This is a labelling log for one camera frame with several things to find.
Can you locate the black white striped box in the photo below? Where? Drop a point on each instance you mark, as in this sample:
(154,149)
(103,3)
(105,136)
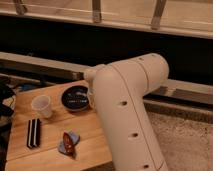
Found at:
(33,134)

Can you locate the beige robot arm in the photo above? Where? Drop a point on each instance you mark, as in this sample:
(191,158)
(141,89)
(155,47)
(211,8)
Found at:
(116,91)

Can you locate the wooden table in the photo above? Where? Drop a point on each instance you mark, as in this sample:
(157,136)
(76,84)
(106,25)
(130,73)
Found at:
(92,150)

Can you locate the translucent plastic cup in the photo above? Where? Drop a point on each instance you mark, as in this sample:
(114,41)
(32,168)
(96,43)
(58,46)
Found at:
(42,105)

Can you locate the dark clutter at left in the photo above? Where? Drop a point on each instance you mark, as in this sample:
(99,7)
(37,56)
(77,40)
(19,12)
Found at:
(7,100)

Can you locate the black ceramic bowl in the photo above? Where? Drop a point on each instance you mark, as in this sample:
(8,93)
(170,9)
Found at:
(75,98)

